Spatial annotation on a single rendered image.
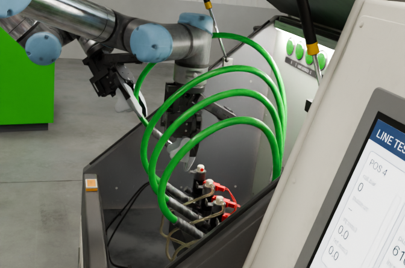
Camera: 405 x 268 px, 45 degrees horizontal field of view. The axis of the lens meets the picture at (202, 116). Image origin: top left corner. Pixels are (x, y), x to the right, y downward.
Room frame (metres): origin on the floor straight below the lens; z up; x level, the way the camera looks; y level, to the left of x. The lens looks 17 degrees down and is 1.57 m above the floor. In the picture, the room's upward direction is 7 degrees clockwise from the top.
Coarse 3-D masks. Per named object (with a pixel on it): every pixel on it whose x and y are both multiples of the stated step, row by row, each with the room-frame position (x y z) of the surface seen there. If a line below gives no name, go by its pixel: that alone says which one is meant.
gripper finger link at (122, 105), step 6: (126, 84) 1.16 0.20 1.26; (120, 90) 1.16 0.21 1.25; (132, 90) 1.17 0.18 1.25; (120, 96) 1.16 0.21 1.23; (132, 96) 1.14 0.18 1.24; (120, 102) 1.15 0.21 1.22; (126, 102) 1.15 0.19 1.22; (132, 102) 1.13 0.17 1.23; (138, 102) 1.15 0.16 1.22; (120, 108) 1.15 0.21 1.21; (126, 108) 1.14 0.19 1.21; (132, 108) 1.13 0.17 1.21; (138, 108) 1.14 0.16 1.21; (138, 114) 1.14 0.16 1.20
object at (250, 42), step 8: (216, 32) 1.15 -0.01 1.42; (240, 40) 1.13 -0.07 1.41; (248, 40) 1.13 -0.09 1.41; (256, 48) 1.13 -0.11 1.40; (264, 56) 1.13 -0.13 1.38; (152, 64) 1.15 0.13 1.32; (272, 64) 1.12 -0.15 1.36; (144, 72) 1.15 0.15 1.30; (280, 80) 1.12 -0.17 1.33; (136, 88) 1.16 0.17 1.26; (280, 88) 1.12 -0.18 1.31; (136, 96) 1.16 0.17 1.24; (144, 120) 1.15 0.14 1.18
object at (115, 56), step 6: (108, 54) 1.20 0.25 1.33; (114, 54) 1.20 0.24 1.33; (120, 54) 1.19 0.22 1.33; (126, 54) 1.19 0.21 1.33; (132, 54) 1.19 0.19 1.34; (108, 60) 1.20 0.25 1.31; (114, 60) 1.20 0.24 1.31; (120, 60) 1.19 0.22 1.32; (126, 60) 1.19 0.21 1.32; (132, 60) 1.18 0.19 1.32; (138, 60) 1.18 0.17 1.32
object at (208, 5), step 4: (204, 0) 1.38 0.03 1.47; (208, 0) 1.38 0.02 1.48; (204, 4) 1.39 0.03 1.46; (208, 4) 1.38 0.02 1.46; (208, 8) 1.38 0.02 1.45; (212, 16) 1.39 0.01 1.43; (216, 28) 1.39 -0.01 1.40; (220, 40) 1.39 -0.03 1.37; (220, 44) 1.40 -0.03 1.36; (224, 52) 1.40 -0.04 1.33; (224, 56) 1.40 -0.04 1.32; (224, 60) 1.40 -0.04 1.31; (228, 60) 1.40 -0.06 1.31; (232, 60) 1.40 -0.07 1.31; (224, 64) 1.40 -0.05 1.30; (228, 64) 1.40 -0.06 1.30
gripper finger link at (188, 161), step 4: (184, 140) 1.03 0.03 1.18; (188, 140) 1.03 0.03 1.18; (180, 144) 1.03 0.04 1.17; (184, 144) 1.03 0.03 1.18; (180, 148) 1.03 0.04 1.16; (172, 152) 1.03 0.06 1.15; (176, 152) 1.03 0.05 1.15; (188, 152) 1.03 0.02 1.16; (172, 156) 1.03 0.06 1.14; (184, 156) 1.03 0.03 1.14; (188, 156) 1.03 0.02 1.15; (180, 160) 1.03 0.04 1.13; (184, 160) 1.03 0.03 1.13; (188, 160) 1.03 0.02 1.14; (192, 160) 1.03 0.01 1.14; (188, 164) 1.04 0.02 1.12; (188, 168) 1.04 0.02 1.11
